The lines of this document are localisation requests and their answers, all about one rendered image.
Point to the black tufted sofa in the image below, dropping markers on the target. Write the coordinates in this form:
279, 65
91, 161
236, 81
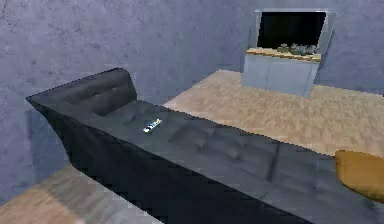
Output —
200, 156

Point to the grey cabinet with wooden top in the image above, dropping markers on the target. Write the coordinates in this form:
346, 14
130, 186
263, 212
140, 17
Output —
280, 73

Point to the small grey ornament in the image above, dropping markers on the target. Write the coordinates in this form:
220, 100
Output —
283, 48
302, 49

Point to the black television set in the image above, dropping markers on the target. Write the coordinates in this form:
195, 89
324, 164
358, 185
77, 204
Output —
290, 30

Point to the mustard yellow cushion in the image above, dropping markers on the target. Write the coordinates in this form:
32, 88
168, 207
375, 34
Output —
361, 173

